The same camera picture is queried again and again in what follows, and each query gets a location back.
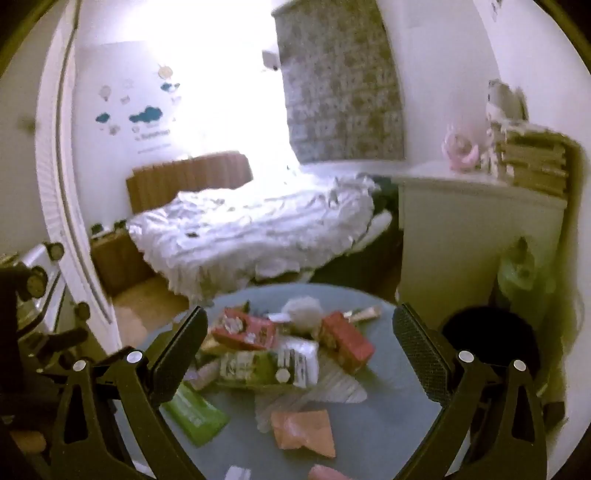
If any patterned curtain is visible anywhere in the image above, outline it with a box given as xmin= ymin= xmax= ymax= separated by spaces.
xmin=272 ymin=0 xmax=408 ymax=165

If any pale pink packet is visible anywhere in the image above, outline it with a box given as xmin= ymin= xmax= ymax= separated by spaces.
xmin=185 ymin=360 xmax=222 ymax=391

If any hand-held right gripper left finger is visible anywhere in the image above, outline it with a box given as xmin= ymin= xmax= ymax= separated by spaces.
xmin=48 ymin=305 xmax=208 ymax=480

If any brown headboard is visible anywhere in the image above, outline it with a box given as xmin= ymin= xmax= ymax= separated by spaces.
xmin=126 ymin=152 xmax=254 ymax=216

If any white cabinet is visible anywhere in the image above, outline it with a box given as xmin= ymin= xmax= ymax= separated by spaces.
xmin=396 ymin=161 xmax=571 ymax=320

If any wall poster with blue clouds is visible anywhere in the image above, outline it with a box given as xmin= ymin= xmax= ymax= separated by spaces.
xmin=76 ymin=44 xmax=185 ymax=162

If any red snack box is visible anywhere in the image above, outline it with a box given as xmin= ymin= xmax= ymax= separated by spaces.
xmin=210 ymin=307 xmax=279 ymax=352

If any pink plush toy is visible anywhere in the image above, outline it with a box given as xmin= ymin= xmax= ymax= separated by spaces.
xmin=441 ymin=131 xmax=482 ymax=172

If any wooden nightstand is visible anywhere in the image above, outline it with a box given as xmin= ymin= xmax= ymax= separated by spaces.
xmin=90 ymin=226 xmax=156 ymax=297

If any white cosmetic tube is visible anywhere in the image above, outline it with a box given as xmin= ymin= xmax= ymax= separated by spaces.
xmin=342 ymin=307 xmax=382 ymax=322

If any pink wrapper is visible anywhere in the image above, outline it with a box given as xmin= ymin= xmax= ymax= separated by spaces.
xmin=307 ymin=464 xmax=352 ymax=480

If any red carton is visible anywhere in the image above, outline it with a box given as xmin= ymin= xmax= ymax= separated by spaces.
xmin=318 ymin=311 xmax=376 ymax=374

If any green wrapper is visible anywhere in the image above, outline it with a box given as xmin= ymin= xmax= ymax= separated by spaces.
xmin=159 ymin=383 xmax=232 ymax=447

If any orange packet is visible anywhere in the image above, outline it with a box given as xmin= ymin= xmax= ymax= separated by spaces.
xmin=270 ymin=408 xmax=337 ymax=459

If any black trash bin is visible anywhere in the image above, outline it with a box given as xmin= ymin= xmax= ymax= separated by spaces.
xmin=441 ymin=305 xmax=542 ymax=386

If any stack of books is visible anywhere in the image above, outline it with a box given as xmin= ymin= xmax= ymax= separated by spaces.
xmin=489 ymin=119 xmax=570 ymax=198

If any white packet with black print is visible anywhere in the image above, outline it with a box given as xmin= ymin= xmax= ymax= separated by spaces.
xmin=277 ymin=337 xmax=320 ymax=389

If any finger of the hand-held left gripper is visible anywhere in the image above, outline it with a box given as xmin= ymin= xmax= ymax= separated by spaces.
xmin=18 ymin=302 xmax=92 ymax=365
xmin=0 ymin=265 xmax=49 ymax=301

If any bed with white duvet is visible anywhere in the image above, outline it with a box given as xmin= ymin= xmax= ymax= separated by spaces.
xmin=127 ymin=173 xmax=389 ymax=302

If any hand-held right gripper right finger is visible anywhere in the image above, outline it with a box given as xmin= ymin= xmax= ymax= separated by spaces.
xmin=392 ymin=303 xmax=548 ymax=480

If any white door frame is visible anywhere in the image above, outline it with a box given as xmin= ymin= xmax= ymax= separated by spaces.
xmin=36 ymin=0 xmax=122 ymax=349

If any green plastic bag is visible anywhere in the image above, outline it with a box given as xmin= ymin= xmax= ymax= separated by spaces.
xmin=498 ymin=237 xmax=551 ymax=302

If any green and white packet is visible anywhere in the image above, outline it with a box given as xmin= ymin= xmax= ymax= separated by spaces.
xmin=217 ymin=348 xmax=288 ymax=387

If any white plush toy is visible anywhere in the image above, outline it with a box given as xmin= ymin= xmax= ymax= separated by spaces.
xmin=485 ymin=78 xmax=530 ymax=123

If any white ribbed paper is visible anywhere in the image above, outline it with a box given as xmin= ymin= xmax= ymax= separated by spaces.
xmin=254 ymin=364 xmax=366 ymax=435

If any white fluffy ball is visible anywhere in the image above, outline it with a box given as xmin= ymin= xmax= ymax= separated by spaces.
xmin=281 ymin=298 xmax=324 ymax=334

